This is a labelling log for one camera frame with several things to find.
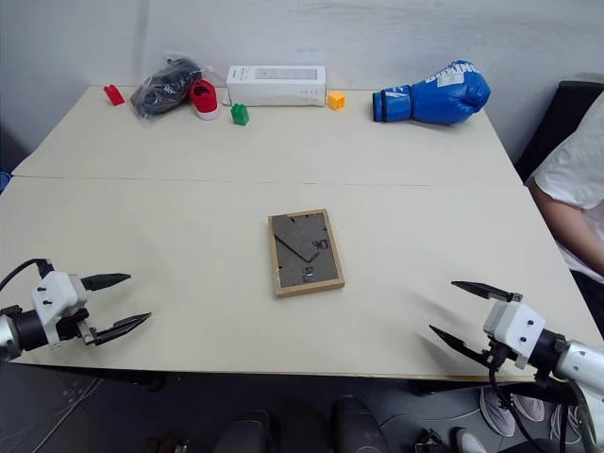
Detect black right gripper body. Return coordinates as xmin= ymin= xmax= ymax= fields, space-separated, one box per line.
xmin=481 ymin=334 xmax=514 ymax=375

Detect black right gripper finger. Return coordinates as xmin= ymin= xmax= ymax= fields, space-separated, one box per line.
xmin=428 ymin=324 xmax=493 ymax=366
xmin=450 ymin=280 xmax=524 ymax=304

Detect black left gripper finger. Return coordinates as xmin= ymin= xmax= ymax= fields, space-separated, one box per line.
xmin=79 ymin=272 xmax=133 ymax=292
xmin=92 ymin=310 xmax=153 ymax=347

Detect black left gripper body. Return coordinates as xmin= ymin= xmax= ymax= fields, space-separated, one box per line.
xmin=56 ymin=309 xmax=98 ymax=348

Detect grey white sneaker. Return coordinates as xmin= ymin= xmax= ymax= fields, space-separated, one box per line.
xmin=511 ymin=392 xmax=546 ymax=422
xmin=479 ymin=385 xmax=519 ymax=436

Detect white shoe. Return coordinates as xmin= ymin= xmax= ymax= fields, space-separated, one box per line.
xmin=454 ymin=426 xmax=488 ymax=453

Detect person in white shirt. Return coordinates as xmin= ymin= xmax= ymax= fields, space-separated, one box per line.
xmin=525 ymin=88 xmax=604 ymax=344

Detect red toy block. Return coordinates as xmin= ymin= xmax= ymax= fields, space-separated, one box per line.
xmin=103 ymin=84 xmax=126 ymax=108

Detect black items in plastic bag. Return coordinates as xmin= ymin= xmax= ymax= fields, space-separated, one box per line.
xmin=129 ymin=52 xmax=214 ymax=121

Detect black chair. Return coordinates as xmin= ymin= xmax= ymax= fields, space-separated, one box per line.
xmin=512 ymin=79 xmax=604 ymax=184

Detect blue boxing glove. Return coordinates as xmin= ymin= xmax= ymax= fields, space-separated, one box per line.
xmin=371 ymin=59 xmax=493 ymax=126

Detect red baby shoe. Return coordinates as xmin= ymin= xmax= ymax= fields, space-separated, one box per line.
xmin=188 ymin=78 xmax=222 ymax=122

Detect white cardboard box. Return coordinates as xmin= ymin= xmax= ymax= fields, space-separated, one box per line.
xmin=225 ymin=64 xmax=328 ymax=109

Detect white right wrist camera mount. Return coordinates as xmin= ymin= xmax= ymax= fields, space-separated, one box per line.
xmin=482 ymin=301 xmax=546 ymax=370

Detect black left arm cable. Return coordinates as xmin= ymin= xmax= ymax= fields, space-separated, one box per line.
xmin=0 ymin=258 xmax=54 ymax=292

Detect wooden picture frame face-down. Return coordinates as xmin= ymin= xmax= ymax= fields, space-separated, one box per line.
xmin=267 ymin=208 xmax=346 ymax=299

